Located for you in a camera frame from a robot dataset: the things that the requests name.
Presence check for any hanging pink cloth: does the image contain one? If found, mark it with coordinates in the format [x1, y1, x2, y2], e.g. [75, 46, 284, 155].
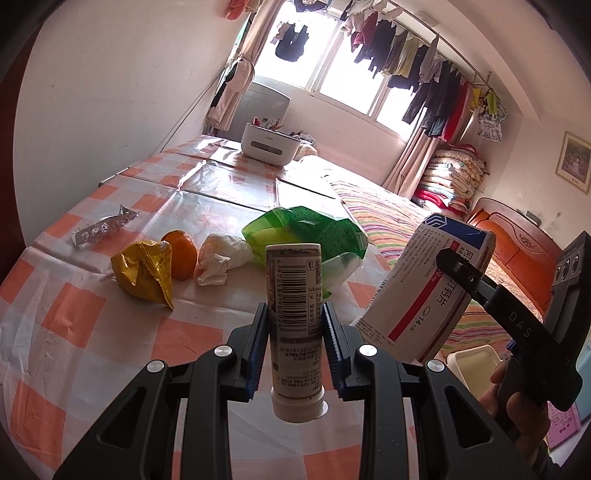
[205, 58, 254, 132]

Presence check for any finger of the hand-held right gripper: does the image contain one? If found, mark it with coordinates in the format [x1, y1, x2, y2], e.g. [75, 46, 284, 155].
[436, 248, 502, 308]

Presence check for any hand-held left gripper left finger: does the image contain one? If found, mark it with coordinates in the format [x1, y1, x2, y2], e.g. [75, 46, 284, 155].
[53, 302, 269, 480]

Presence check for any person's right hand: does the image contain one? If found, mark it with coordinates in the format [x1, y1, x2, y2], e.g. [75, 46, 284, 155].
[478, 357, 552, 446]

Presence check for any beige curtain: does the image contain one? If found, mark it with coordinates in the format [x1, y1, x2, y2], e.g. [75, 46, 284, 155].
[385, 131, 437, 199]
[238, 0, 296, 61]

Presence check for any pink printed mat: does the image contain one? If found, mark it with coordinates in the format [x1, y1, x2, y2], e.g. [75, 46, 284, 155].
[547, 406, 583, 450]

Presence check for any dotted cloth bundle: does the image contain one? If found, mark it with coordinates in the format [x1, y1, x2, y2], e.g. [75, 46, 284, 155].
[295, 131, 320, 160]

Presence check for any stack of folded quilts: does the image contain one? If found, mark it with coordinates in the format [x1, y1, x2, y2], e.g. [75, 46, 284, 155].
[412, 144, 488, 217]

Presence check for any white desk organizer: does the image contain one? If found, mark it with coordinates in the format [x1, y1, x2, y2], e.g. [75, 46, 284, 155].
[241, 117, 301, 165]

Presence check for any white red medicine box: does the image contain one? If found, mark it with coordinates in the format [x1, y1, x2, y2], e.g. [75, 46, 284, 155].
[349, 213, 497, 365]

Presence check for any framed picture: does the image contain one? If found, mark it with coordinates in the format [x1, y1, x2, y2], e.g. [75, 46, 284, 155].
[555, 130, 591, 195]

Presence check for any row of hanging clothes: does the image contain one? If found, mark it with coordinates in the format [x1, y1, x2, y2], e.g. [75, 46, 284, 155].
[339, 0, 509, 141]

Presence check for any cream plastic bin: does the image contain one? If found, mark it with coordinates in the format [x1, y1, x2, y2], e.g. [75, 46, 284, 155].
[445, 345, 505, 393]

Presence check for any silver blister pack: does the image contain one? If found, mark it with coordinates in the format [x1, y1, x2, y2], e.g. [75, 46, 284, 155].
[71, 204, 140, 247]

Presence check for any dark hanging garment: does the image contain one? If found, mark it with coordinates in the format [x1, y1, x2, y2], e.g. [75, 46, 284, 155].
[274, 23, 310, 61]

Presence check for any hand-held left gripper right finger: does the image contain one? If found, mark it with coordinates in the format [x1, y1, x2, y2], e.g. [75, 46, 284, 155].
[322, 302, 539, 480]

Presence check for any crumpled white tissue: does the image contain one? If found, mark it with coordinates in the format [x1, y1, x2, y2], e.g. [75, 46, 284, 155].
[195, 233, 254, 287]

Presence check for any orange fruit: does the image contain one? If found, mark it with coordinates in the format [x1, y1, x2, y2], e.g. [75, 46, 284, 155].
[161, 230, 198, 281]

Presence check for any green plastic bag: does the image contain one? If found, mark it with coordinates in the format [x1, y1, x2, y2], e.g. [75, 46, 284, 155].
[241, 205, 369, 298]

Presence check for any white tube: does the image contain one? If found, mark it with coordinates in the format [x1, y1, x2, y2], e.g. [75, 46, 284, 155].
[265, 242, 326, 422]

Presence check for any wooden headboard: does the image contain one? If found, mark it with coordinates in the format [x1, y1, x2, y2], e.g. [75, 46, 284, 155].
[466, 197, 566, 315]

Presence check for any window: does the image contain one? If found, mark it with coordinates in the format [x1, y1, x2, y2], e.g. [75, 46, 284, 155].
[252, 0, 416, 134]

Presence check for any yellow snack wrapper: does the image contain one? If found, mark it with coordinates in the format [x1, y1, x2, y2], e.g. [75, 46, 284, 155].
[111, 240, 176, 310]

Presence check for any bed with striped sheet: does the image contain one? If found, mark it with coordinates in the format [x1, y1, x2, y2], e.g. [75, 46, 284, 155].
[318, 154, 555, 361]

